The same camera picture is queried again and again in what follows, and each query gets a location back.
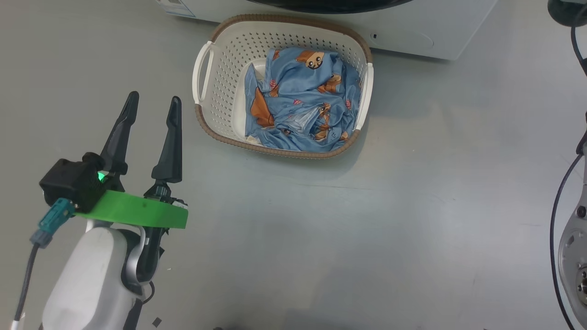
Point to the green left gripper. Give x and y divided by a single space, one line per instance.
137 211

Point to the blue cartoon print garment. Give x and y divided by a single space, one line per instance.
298 101

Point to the dark round washing machine door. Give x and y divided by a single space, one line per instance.
330 4

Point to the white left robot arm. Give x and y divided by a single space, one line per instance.
91 279

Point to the cream perforated laundry basket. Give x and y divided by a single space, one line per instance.
220 68

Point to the white washing machine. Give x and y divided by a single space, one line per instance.
435 27

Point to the blue energy label sticker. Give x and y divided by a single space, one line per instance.
176 7

